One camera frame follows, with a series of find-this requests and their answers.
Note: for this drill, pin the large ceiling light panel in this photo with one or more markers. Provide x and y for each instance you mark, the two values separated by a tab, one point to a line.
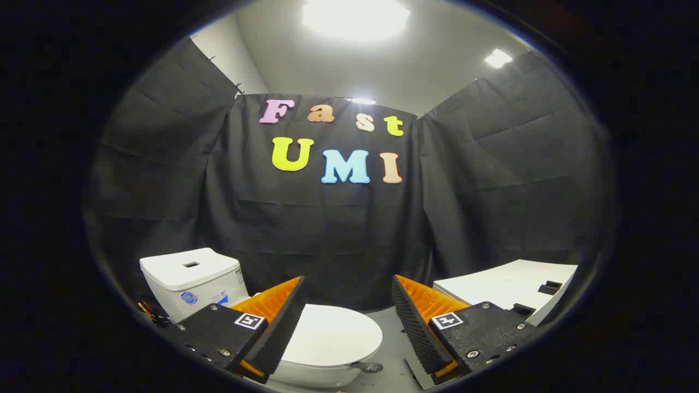
355	19

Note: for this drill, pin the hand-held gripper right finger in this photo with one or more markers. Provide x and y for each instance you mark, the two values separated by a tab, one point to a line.
418	333

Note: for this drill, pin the black backdrop cloth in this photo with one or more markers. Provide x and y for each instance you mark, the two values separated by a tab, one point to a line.
338	234

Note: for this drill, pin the small ceiling light panel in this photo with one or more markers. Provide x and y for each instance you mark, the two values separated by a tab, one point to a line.
498	58

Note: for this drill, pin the orange black tool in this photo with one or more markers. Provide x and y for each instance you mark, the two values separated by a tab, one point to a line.
153	314

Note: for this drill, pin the white ceramic toilet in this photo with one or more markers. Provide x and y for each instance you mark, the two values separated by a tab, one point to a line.
185	284

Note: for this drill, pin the white toilet lid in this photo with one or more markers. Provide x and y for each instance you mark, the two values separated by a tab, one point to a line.
333	333

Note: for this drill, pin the white drawer cabinet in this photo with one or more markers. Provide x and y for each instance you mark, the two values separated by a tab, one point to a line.
502	284

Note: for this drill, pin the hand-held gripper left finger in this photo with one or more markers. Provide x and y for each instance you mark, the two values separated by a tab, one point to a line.
281	333

